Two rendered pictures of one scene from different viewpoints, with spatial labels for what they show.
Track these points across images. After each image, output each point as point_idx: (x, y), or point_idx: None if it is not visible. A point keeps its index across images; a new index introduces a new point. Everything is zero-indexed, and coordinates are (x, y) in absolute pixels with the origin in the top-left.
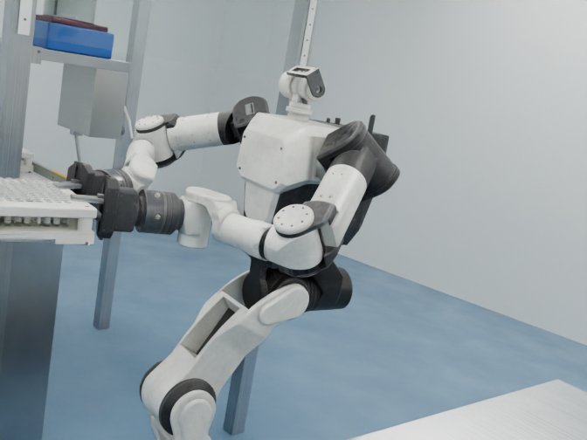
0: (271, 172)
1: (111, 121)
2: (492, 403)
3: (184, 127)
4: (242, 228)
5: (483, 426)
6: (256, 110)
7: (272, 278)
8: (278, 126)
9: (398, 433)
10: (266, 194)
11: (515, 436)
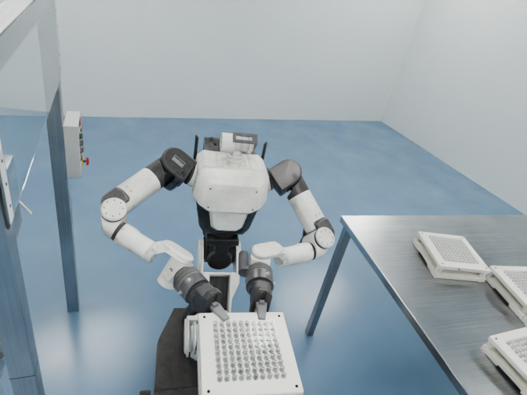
0: (246, 204)
1: (17, 215)
2: (367, 248)
3: (137, 196)
4: (301, 255)
5: (386, 261)
6: (183, 160)
7: (229, 248)
8: (240, 176)
9: (397, 288)
10: (238, 215)
11: (390, 256)
